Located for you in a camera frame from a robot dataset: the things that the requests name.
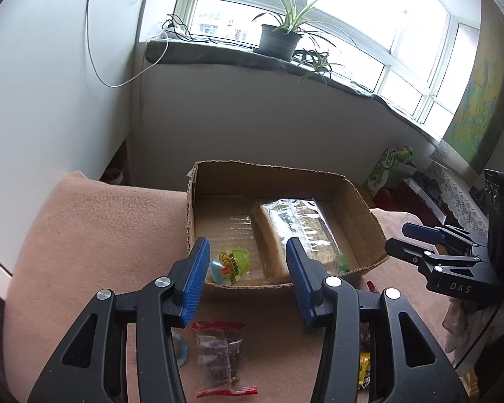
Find dark wooden table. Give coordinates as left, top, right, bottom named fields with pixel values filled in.
left=397, top=176, right=450, bottom=227

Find potted spider plant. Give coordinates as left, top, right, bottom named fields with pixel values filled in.
left=252, top=0, right=358, bottom=61

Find white-framed window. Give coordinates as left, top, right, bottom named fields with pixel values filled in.
left=176, top=0, right=481, bottom=135

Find black cables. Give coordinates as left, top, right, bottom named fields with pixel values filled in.
left=162, top=14, right=253, bottom=47

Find white cable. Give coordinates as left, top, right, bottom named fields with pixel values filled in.
left=86, top=0, right=169, bottom=87

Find egg-shaped candy toy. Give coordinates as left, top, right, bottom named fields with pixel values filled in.
left=208, top=249, right=251, bottom=285

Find yellow candy packet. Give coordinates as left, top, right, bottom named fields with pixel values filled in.
left=358, top=353, right=372, bottom=391

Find cardboard box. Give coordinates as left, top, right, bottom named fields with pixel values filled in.
left=187, top=160, right=389, bottom=301

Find green printed bag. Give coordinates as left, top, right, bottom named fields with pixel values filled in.
left=363, top=146, right=416, bottom=196

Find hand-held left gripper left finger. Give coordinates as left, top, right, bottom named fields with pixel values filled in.
left=27, top=237, right=213, bottom=403

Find red-ended dried date packet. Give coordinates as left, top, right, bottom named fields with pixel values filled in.
left=191, top=321, right=259, bottom=399

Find wall map poster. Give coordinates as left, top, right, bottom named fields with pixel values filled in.
left=441, top=0, right=504, bottom=173

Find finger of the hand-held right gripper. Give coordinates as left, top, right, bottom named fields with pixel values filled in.
left=384, top=238, right=490, bottom=280
left=402, top=222, right=490, bottom=249

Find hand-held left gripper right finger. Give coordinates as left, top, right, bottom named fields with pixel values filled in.
left=286, top=237, right=473, bottom=403

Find white lace cloth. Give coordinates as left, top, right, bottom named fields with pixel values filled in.
left=430, top=162, right=490, bottom=231

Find light crumpled cloth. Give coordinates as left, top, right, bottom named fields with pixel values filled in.
left=443, top=298, right=504, bottom=366

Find small blue ring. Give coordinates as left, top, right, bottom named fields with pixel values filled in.
left=171, top=331, right=188, bottom=366

